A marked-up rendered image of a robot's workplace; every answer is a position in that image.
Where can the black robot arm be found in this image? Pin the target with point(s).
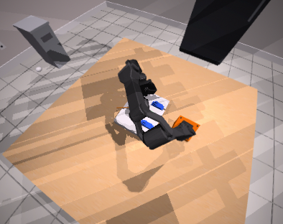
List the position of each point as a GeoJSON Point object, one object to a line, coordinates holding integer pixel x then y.
{"type": "Point", "coordinates": [134, 80]}

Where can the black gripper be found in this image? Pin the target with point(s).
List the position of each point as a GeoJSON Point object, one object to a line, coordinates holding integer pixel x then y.
{"type": "Point", "coordinates": [143, 93]}

